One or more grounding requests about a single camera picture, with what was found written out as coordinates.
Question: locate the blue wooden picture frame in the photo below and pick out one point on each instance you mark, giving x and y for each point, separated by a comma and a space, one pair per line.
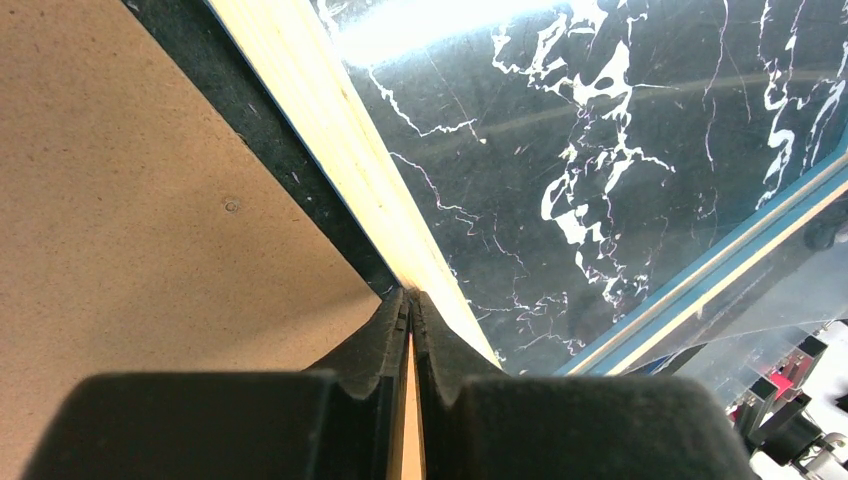
582, 188

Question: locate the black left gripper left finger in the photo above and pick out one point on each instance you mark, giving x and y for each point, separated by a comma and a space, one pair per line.
340, 418

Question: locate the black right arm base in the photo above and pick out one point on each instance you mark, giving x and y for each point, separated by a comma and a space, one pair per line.
792, 413

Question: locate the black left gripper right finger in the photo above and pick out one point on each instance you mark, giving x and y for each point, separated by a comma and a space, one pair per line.
478, 422

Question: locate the brown cardboard backing board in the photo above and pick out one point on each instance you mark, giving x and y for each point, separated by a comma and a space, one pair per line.
138, 232

